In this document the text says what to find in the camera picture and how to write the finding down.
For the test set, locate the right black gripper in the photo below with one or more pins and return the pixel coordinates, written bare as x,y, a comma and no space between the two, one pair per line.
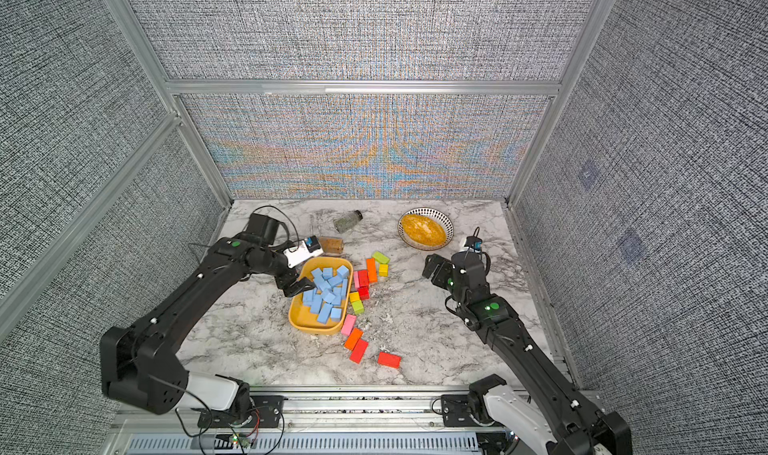
448,268

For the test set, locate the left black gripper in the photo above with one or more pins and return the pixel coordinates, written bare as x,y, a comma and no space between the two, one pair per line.
286,282

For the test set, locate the blue block low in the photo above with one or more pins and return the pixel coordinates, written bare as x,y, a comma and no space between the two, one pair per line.
317,304

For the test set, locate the blue block tall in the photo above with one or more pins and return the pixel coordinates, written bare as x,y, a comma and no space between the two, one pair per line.
325,313

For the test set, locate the yellow plastic tray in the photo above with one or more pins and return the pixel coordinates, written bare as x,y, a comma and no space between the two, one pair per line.
299,314

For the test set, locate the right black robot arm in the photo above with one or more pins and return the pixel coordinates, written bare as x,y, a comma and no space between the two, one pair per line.
560,419

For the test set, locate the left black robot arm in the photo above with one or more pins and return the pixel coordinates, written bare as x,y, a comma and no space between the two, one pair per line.
139,364

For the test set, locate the brown spice jar black lid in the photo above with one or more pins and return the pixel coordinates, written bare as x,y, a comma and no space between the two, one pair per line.
332,246

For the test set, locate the green cube middle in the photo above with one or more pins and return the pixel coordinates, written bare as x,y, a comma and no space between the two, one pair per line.
358,307

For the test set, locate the pink block lower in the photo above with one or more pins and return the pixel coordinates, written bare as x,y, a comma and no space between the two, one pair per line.
348,326

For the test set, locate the patterned bowl with yellow contents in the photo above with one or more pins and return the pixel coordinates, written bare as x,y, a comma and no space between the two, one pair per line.
425,229

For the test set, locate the red block upper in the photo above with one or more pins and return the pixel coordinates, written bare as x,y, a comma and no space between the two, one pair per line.
363,278

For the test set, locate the red block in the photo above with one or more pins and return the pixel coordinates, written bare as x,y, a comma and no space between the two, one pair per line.
359,351
389,360
363,278

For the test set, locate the small red cube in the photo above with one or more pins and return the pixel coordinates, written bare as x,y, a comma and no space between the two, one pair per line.
364,293

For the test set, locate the long orange block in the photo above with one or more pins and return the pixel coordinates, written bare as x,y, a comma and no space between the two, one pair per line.
372,272

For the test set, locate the orange block lower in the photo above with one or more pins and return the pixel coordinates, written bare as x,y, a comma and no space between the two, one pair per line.
353,339

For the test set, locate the clear spice jar green contents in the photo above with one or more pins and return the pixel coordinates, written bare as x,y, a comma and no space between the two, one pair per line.
347,221

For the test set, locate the green block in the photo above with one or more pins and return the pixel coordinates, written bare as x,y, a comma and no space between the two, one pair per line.
380,258

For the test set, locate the red block lower left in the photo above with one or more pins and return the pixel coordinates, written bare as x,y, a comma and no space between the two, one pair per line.
359,351

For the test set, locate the red block bottom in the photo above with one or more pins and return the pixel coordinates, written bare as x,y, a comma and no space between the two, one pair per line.
389,360

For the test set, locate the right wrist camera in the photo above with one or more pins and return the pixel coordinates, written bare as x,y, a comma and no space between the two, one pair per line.
472,244

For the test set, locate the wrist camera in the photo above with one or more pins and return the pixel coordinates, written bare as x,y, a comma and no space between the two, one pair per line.
302,251
472,244

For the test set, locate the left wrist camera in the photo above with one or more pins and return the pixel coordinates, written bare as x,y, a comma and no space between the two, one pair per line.
302,251

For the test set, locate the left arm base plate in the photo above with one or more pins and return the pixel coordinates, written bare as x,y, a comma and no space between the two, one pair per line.
261,410

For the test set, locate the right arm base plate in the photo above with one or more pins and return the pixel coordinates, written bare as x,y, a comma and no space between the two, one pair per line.
465,410

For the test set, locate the aluminium front rail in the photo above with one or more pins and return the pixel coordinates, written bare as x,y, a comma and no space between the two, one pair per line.
323,420

